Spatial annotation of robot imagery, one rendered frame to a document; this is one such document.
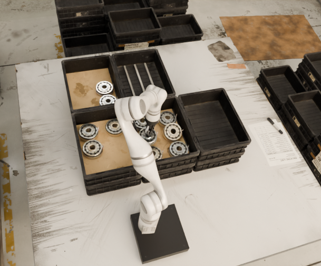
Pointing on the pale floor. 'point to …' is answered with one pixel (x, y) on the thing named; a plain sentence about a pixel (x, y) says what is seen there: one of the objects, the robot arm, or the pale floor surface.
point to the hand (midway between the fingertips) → (150, 131)
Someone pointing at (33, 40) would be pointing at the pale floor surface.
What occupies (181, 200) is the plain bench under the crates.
